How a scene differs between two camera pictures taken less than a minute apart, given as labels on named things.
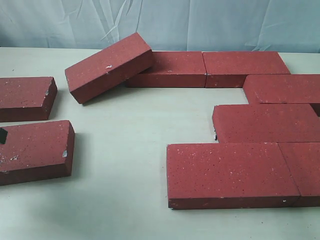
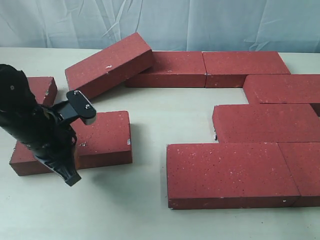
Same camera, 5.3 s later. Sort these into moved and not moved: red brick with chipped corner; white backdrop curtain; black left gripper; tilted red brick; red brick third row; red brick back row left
Moved: black left gripper; red brick with chipped corner
Not moved: red brick third row; white backdrop curtain; red brick back row left; tilted red brick
